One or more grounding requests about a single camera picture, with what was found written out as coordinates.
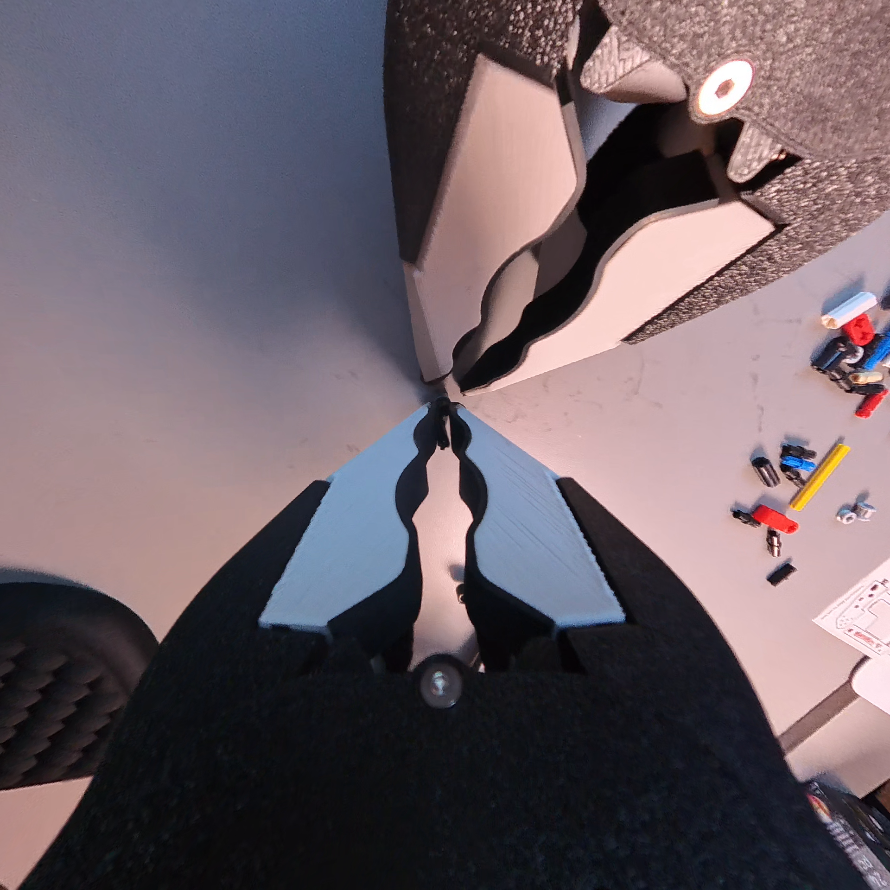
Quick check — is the yellow toy axle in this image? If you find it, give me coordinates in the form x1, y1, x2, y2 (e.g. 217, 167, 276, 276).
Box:
789, 443, 851, 513

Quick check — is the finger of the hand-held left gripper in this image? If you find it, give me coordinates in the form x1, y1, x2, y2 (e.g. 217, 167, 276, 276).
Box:
403, 56, 587, 385
451, 198, 777, 397

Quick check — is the person's right forearm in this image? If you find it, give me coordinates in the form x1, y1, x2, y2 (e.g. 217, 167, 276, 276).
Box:
0, 570, 159, 791

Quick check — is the white book stand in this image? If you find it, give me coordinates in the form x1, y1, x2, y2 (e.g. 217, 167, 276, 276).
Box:
852, 655, 890, 717

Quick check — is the pile of small toy pieces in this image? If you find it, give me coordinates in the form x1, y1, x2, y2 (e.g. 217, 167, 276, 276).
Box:
730, 291, 890, 588

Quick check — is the white sticker sheet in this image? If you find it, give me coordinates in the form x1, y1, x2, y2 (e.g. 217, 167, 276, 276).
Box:
812, 556, 890, 659

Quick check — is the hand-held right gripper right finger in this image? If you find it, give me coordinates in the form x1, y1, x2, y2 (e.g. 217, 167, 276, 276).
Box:
451, 405, 627, 637

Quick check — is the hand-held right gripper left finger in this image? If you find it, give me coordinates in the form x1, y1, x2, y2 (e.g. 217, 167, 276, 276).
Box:
259, 403, 431, 635

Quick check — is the toy truck box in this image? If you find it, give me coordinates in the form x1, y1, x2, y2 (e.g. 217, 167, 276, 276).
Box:
803, 779, 890, 890

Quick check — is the grey desk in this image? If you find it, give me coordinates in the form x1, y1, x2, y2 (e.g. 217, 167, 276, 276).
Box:
0, 0, 890, 890

